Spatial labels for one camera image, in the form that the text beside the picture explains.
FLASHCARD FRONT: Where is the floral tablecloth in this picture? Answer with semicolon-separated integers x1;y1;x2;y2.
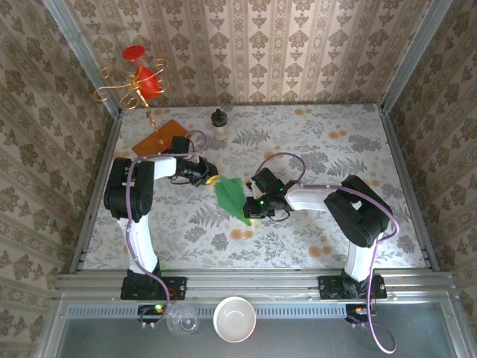
82;104;426;270

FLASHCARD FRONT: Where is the long aluminium base rail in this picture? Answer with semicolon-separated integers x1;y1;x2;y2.
54;268;458;301

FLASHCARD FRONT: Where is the small circuit board with LED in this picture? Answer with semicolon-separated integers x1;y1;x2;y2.
137;304;173;330
344;304;378;329

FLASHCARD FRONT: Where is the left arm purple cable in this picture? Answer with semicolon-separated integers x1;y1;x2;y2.
124;130;208;313

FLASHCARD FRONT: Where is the grey slotted cable duct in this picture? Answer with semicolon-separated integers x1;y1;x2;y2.
66;304;452;318

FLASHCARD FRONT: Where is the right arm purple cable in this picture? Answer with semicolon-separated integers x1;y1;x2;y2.
256;152;400;354

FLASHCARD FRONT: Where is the white bowl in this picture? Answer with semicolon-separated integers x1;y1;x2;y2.
212;296;257;343

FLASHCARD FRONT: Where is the green paper sheet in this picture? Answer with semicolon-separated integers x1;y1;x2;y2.
214;175;255;227

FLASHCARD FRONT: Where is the red glass goblet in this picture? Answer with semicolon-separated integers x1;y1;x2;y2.
121;44;165;100

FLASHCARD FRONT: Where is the aluminium corner post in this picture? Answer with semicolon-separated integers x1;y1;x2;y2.
379;0;450;113
42;0;123;117

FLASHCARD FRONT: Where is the small bottle with black cap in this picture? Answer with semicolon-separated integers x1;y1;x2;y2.
209;107;229;142

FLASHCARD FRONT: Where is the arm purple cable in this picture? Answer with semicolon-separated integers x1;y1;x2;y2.
124;130;208;313
256;152;400;354

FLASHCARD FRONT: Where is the gold stand with red cups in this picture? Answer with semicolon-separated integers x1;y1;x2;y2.
92;57;189;157

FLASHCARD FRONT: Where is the aluminium side rail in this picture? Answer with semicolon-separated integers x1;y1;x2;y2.
69;116;124;273
379;111;440;271

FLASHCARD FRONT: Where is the clear plastic cup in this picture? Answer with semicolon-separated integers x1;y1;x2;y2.
166;302;200;337

